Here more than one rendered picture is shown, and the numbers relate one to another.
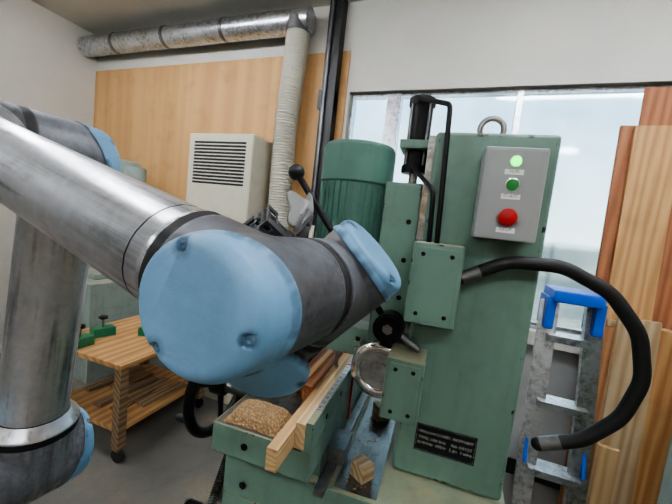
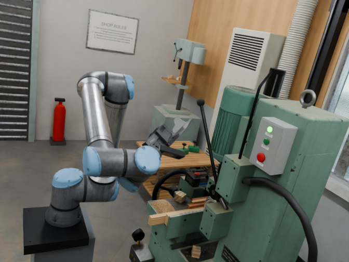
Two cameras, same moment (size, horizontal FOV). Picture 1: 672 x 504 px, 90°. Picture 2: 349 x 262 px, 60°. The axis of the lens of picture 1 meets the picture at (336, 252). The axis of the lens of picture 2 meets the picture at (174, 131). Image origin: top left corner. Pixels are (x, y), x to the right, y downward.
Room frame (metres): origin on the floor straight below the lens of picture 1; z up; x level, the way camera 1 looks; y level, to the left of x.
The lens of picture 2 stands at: (-0.30, -0.64, 1.69)
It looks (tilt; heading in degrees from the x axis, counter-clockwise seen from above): 19 degrees down; 40
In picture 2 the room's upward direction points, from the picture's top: 11 degrees clockwise
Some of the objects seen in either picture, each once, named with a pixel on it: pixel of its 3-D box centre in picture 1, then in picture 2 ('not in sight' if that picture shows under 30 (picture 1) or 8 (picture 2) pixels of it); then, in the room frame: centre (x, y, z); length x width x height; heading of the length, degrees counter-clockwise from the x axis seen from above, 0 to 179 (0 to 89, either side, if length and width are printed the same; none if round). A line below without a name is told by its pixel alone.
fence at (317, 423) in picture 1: (351, 372); (223, 211); (0.86, -0.08, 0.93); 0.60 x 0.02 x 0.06; 163
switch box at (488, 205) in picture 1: (507, 195); (272, 145); (0.62, -0.30, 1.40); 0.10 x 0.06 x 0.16; 73
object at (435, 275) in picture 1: (434, 282); (234, 178); (0.64, -0.19, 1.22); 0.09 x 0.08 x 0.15; 73
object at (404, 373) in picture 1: (404, 382); (215, 220); (0.64, -0.16, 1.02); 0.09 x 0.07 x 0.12; 163
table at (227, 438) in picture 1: (298, 379); (203, 204); (0.90, 0.06, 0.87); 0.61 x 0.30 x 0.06; 163
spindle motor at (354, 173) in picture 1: (353, 210); (236, 125); (0.85, -0.03, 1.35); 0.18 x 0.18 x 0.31
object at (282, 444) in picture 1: (334, 376); (213, 209); (0.84, -0.03, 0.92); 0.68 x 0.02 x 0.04; 163
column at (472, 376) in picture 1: (465, 306); (273, 199); (0.76, -0.31, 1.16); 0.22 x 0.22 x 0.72; 73
